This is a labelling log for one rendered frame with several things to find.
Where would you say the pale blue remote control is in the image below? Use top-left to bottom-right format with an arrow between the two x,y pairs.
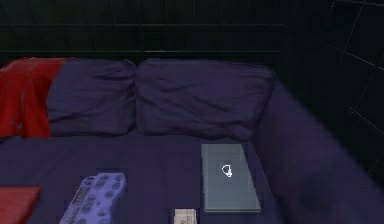
59,172 -> 128,224

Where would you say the purple bed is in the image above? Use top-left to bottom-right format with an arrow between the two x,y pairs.
0,23 -> 384,224

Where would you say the red book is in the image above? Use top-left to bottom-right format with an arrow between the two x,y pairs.
0,186 -> 43,224

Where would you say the red cloth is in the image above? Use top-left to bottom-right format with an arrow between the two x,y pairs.
0,57 -> 70,140

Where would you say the grey closed laptop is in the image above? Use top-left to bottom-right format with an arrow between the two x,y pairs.
200,143 -> 262,213

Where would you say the purple pillow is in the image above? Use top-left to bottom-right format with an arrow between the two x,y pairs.
46,58 -> 138,137
134,58 -> 276,141

